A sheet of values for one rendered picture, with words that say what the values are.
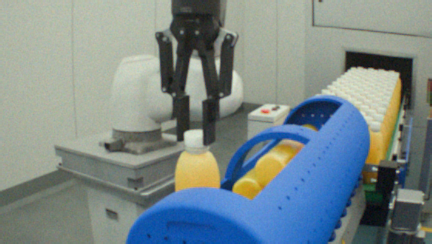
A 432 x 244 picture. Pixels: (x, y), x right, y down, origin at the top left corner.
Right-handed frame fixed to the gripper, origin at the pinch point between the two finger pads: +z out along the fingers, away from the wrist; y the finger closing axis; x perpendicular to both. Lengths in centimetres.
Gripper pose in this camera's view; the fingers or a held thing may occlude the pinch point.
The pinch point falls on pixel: (195, 120)
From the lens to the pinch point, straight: 75.1
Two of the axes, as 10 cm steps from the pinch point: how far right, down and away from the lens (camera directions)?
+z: 0.0, 9.7, 2.5
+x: 4.3, -2.3, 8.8
